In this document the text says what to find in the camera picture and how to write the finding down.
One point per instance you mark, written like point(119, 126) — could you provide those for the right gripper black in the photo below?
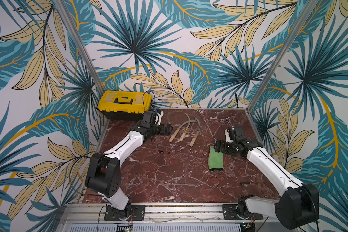
point(223, 146)

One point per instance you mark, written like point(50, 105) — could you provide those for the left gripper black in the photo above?
point(162, 132)

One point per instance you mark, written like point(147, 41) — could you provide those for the sickle labelled handle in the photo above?
point(186, 128)

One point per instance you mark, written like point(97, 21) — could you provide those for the green rag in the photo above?
point(215, 160)

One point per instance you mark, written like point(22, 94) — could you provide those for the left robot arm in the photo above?
point(104, 172)

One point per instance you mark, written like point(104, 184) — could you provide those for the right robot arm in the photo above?
point(299, 202)

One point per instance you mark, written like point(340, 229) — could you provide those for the small dark object on table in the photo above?
point(245, 183)

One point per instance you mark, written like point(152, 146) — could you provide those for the yellow black toolbox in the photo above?
point(124, 105)

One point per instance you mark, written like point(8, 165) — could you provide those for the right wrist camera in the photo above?
point(227, 136)

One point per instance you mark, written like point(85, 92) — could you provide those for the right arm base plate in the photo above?
point(238, 212)

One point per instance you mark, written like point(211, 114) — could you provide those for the aluminium front rail frame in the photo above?
point(162, 217)

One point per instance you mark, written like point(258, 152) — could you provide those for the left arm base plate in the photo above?
point(134, 212)

